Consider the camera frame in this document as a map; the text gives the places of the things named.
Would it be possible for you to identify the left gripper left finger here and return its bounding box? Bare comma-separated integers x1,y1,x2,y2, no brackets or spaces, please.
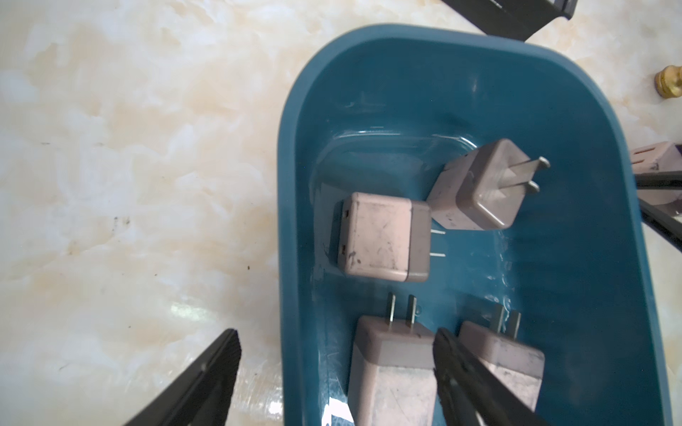
127,328,242,426

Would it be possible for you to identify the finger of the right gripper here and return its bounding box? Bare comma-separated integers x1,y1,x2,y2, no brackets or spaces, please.
635,170,682,190
639,199,682,251

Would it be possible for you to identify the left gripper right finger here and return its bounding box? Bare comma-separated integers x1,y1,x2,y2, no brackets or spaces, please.
433,328,548,425

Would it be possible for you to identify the pink plug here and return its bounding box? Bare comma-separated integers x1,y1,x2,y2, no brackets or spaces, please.
337,192,445,282
426,138,551,231
347,293,437,425
630,142,681,207
458,305,545,411

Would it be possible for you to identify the gold chess pawn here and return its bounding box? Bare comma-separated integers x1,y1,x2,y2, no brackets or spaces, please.
654,66,682,99

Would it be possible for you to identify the black white chessboard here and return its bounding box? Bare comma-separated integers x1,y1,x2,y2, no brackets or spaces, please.
443,0,577,42

